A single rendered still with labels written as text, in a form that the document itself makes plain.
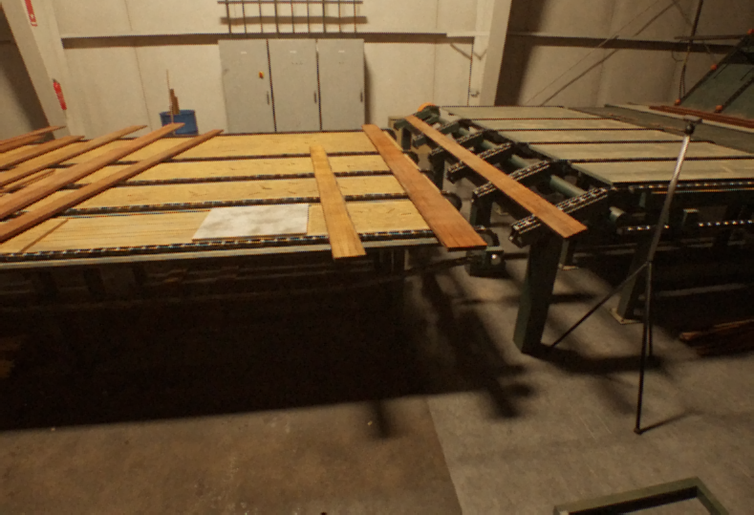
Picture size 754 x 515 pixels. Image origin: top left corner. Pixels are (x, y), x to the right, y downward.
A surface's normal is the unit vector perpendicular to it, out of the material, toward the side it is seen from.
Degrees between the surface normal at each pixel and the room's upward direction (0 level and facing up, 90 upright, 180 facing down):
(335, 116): 90
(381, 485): 0
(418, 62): 87
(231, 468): 0
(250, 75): 90
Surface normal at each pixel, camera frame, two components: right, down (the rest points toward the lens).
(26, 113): 0.17, 0.41
